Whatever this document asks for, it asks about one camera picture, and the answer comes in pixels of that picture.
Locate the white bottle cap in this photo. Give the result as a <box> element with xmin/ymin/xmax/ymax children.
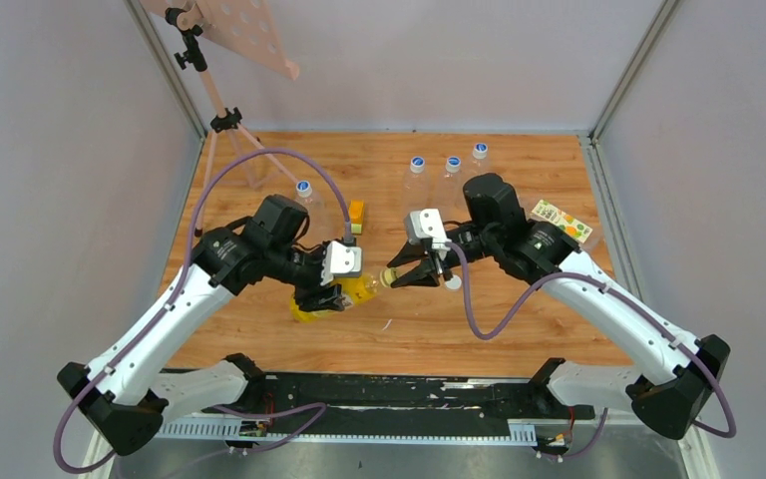
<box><xmin>444</xmin><ymin>275</ymin><xmax>463</xmax><ymax>291</ymax></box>

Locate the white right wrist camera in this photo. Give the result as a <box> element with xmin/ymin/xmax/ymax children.
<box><xmin>404</xmin><ymin>209</ymin><xmax>449</xmax><ymax>250</ymax></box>

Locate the yellow label juice bottle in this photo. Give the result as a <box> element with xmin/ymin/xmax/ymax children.
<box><xmin>290</xmin><ymin>268</ymin><xmax>390</xmax><ymax>322</ymax></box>

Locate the clear capped bottle left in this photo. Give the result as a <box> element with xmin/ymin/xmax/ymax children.
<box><xmin>400</xmin><ymin>157</ymin><xmax>431</xmax><ymax>220</ymax></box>

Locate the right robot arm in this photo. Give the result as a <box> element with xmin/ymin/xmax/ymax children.
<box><xmin>390</xmin><ymin>173</ymin><xmax>736</xmax><ymax>440</ymax></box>

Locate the large pineapple juice bottle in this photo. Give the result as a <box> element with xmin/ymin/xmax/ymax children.
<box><xmin>528</xmin><ymin>199</ymin><xmax>602</xmax><ymax>252</ymax></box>

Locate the clear capped bottle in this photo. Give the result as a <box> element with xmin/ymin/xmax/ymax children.
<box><xmin>400</xmin><ymin>157</ymin><xmax>431</xmax><ymax>220</ymax></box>
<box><xmin>465</xmin><ymin>143</ymin><xmax>491</xmax><ymax>179</ymax></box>
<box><xmin>430</xmin><ymin>156</ymin><xmax>463</xmax><ymax>220</ymax></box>

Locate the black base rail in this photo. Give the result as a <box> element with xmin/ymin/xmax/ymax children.
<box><xmin>158</xmin><ymin>371</ymin><xmax>596</xmax><ymax>446</ymax></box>

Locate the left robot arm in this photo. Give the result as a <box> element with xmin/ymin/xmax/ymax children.
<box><xmin>57</xmin><ymin>195</ymin><xmax>362</xmax><ymax>456</ymax></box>

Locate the clear capped bottle middle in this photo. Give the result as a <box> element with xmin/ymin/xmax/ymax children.
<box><xmin>430</xmin><ymin>156</ymin><xmax>463</xmax><ymax>220</ymax></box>

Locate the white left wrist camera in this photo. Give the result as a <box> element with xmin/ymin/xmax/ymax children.
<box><xmin>321</xmin><ymin>240</ymin><xmax>362</xmax><ymax>283</ymax></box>

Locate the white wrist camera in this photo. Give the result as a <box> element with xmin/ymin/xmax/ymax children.
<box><xmin>404</xmin><ymin>209</ymin><xmax>449</xmax><ymax>250</ymax></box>
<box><xmin>321</xmin><ymin>240</ymin><xmax>362</xmax><ymax>283</ymax></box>

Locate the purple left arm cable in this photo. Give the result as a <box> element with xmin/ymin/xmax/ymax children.
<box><xmin>52</xmin><ymin>147</ymin><xmax>358</xmax><ymax>476</ymax></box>

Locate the blue Pocari Sweat cap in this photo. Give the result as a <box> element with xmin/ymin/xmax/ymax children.
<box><xmin>295</xmin><ymin>181</ymin><xmax>312</xmax><ymax>198</ymax></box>

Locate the yellow green toy block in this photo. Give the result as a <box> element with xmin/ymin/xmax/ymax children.
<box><xmin>348</xmin><ymin>201</ymin><xmax>366</xmax><ymax>236</ymax></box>

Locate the clear capped bottle right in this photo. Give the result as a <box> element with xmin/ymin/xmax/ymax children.
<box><xmin>465</xmin><ymin>143</ymin><xmax>491</xmax><ymax>179</ymax></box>

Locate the yellow bottle cap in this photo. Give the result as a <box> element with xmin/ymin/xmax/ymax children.
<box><xmin>381</xmin><ymin>267</ymin><xmax>398</xmax><ymax>287</ymax></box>

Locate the pink music stand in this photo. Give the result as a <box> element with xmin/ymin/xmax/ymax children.
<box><xmin>138</xmin><ymin>0</ymin><xmax>311</xmax><ymax>239</ymax></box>

